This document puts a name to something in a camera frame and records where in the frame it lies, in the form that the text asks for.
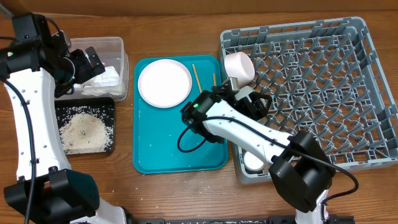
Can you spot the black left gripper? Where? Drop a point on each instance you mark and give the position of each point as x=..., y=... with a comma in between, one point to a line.
x=86, y=70

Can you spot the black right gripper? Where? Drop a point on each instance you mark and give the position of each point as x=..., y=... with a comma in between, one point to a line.
x=257, y=107

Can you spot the white paper cup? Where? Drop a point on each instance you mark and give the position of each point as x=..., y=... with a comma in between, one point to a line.
x=252, y=164

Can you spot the pile of rice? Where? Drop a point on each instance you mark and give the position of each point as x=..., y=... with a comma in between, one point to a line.
x=84, y=132

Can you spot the wooden chopstick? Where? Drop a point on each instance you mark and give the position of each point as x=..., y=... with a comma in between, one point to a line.
x=214, y=80
x=197, y=78

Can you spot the white round plate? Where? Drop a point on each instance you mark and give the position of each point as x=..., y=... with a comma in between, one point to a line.
x=164, y=83

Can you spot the grey bowl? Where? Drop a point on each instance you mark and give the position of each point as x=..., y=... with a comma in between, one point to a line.
x=248, y=98

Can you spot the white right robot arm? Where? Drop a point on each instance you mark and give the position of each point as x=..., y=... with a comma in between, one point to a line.
x=300, y=171

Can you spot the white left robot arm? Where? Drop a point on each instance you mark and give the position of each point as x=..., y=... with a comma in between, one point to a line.
x=37, y=68

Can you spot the clear plastic waste bin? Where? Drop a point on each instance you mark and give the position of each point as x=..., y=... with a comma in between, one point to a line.
x=111, y=53

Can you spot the black food waste tray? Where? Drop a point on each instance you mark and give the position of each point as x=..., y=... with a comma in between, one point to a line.
x=84, y=127

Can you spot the grey dishwasher rack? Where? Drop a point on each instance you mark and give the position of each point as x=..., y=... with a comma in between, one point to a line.
x=325, y=78

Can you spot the crumpled white tissue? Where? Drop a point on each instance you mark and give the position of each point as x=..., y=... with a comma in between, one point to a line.
x=107, y=82

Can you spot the teal plastic tray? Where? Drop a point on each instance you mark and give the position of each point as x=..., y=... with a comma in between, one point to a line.
x=160, y=142

